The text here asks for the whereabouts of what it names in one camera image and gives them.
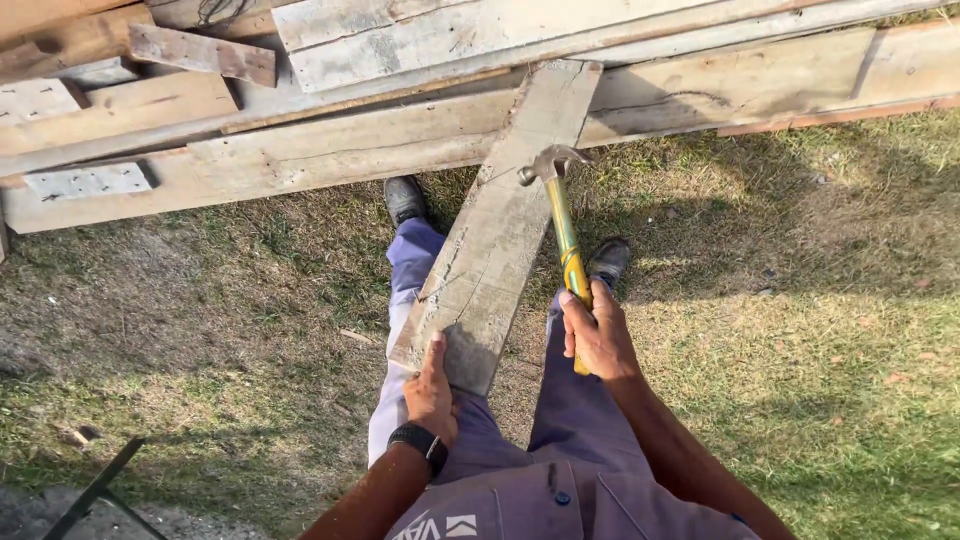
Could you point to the person's black shoe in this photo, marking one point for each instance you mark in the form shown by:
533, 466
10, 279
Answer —
609, 260
403, 198

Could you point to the weathered grey wooden plank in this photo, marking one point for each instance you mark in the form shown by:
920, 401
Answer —
501, 217

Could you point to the person's left black shoe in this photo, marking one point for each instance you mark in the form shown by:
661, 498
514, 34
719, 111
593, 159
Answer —
403, 198

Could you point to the dark metal frame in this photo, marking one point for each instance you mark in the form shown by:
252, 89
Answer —
97, 495

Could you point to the pile of old wooden planks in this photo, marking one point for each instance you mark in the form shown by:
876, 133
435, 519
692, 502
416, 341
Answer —
420, 90

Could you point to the person's right hand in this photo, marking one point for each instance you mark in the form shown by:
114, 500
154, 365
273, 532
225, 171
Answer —
600, 337

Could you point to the person's grey work shirt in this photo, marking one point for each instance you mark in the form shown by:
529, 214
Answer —
562, 506

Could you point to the person's grey work trousers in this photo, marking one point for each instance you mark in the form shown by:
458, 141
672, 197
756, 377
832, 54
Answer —
480, 390

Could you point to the person's right black shoe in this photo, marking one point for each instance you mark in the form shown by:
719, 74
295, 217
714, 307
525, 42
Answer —
609, 260

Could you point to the person's left hand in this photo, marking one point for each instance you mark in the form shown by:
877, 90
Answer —
430, 397

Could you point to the black wrist watch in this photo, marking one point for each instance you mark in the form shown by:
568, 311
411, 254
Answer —
420, 441

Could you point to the small wood scrap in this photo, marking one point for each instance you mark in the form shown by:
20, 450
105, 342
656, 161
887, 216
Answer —
355, 336

